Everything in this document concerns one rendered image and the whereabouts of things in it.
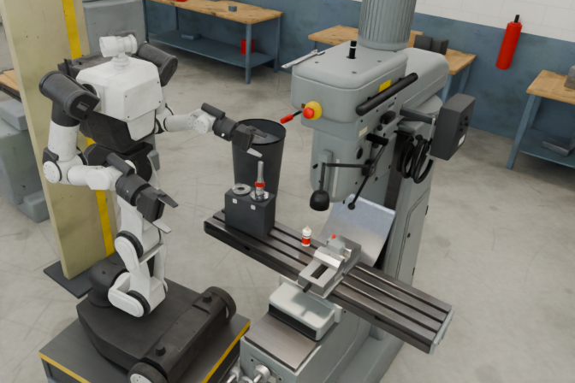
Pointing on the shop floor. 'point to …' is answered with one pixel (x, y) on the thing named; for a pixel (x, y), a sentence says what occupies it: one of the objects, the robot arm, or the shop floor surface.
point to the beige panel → (15, 25)
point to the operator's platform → (90, 374)
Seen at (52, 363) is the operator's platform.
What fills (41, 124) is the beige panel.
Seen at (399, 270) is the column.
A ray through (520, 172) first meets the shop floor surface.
